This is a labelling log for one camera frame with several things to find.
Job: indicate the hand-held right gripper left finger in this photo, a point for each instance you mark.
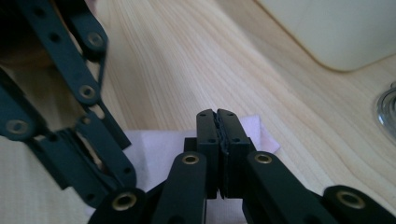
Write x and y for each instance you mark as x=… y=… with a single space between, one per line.
x=207 y=146

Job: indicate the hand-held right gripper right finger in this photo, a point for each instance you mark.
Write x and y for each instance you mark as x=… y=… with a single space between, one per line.
x=233 y=140

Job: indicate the pink sock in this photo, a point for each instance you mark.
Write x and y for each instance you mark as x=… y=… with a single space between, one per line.
x=155 y=155

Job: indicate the white divided storage box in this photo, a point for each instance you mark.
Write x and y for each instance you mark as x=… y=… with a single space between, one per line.
x=342 y=28

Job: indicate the clear lid with white knob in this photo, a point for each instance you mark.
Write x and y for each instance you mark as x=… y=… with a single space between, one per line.
x=389 y=112

